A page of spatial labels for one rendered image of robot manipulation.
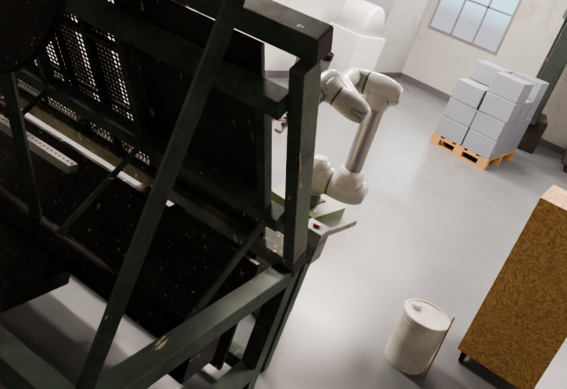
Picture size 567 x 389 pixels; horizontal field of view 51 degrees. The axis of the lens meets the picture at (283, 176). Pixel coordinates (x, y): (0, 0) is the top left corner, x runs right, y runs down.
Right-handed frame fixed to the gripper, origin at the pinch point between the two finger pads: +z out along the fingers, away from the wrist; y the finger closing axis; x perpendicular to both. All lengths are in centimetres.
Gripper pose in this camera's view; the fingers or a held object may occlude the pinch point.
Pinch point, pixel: (282, 126)
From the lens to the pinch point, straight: 251.0
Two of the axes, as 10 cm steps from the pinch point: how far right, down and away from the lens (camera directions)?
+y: -0.2, 6.5, 7.6
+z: -5.8, 6.1, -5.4
